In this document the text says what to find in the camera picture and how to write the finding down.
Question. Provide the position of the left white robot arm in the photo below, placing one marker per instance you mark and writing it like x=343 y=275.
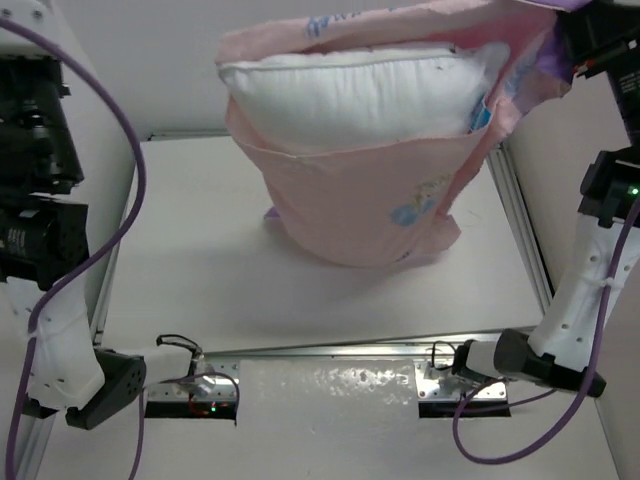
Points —
x=67 y=371

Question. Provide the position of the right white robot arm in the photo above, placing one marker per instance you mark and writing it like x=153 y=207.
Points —
x=557 y=353

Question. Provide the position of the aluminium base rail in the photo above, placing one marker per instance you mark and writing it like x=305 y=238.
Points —
x=402 y=372

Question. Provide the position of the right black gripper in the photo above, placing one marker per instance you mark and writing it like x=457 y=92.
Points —
x=601 y=33

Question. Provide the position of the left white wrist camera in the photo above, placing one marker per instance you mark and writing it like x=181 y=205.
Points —
x=35 y=16

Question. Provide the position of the white pillow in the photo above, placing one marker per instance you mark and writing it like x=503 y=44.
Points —
x=325 y=102

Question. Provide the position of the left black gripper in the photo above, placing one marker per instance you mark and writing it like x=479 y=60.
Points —
x=50 y=64

